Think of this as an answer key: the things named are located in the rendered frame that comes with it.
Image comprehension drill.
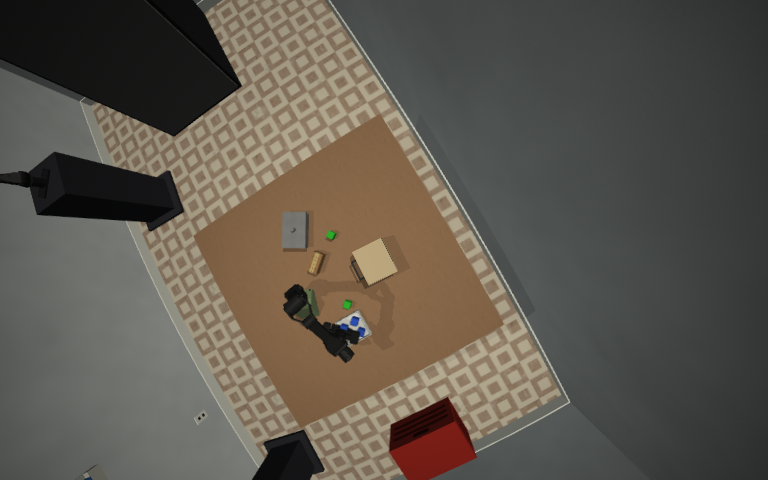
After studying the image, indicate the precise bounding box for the brown cardboard box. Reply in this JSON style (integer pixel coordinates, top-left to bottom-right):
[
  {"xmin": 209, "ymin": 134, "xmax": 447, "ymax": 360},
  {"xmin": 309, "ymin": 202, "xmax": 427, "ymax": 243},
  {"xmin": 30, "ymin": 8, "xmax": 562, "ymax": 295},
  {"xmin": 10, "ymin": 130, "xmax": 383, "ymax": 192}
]
[{"xmin": 306, "ymin": 251, "xmax": 326, "ymax": 274}]

